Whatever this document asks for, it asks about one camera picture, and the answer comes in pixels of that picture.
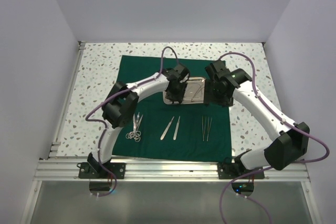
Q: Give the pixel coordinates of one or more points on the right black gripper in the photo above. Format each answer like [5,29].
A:
[227,101]

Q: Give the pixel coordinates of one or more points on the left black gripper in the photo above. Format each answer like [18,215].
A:
[179,97]

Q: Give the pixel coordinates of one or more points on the steel instrument tray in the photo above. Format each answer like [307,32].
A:
[194,93]

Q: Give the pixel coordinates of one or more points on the steel scalpel handle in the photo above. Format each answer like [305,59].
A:
[176,129]
[167,128]

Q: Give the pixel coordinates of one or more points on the green surgical cloth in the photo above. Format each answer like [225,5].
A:
[156,115]

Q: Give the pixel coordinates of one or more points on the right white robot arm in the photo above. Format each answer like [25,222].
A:
[289,139]

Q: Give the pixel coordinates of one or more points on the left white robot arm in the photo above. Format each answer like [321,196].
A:
[117,110]

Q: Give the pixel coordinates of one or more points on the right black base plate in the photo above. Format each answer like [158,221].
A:
[233,169]

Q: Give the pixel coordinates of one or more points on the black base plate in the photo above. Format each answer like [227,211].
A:
[233,169]
[86,171]

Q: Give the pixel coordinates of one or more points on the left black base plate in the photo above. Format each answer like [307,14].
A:
[86,171]

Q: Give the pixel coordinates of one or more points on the left aluminium side rail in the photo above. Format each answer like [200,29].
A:
[57,135]

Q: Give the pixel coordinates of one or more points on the aluminium front rail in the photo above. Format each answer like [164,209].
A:
[150,170]

